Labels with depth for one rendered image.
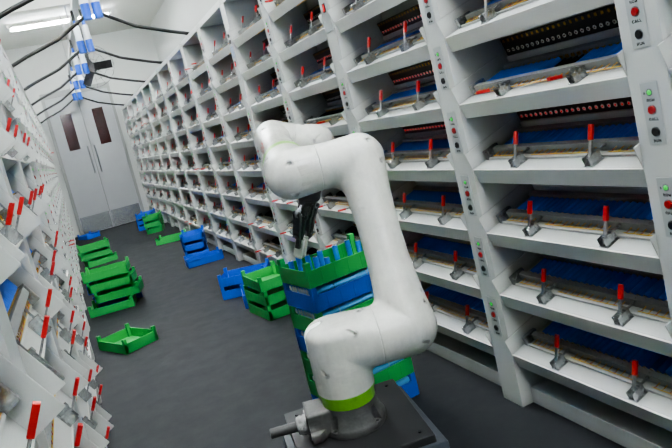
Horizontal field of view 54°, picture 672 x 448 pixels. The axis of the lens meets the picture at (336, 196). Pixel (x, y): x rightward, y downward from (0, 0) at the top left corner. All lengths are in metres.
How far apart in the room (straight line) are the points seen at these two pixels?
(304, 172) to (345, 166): 0.10
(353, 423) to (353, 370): 0.12
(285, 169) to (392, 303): 0.38
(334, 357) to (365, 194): 0.37
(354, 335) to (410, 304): 0.14
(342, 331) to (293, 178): 0.36
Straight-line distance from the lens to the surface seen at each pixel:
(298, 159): 1.52
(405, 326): 1.45
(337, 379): 1.46
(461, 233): 2.09
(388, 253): 1.48
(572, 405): 2.03
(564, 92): 1.59
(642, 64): 1.42
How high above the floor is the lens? 1.00
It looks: 8 degrees down
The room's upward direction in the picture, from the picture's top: 14 degrees counter-clockwise
